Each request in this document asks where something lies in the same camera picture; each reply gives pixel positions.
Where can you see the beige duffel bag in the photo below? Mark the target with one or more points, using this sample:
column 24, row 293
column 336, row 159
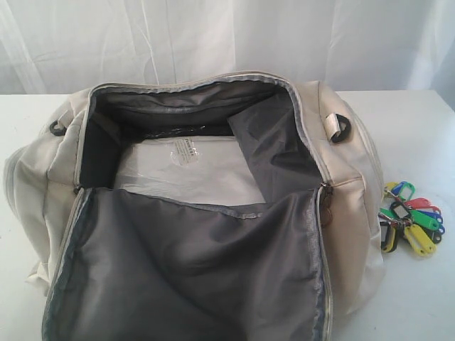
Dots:
column 117, row 265

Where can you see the colourful key tag bunch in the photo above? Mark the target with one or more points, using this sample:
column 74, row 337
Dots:
column 414, row 220

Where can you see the white clear plastic packet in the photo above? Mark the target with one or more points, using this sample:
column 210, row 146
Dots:
column 200, row 169

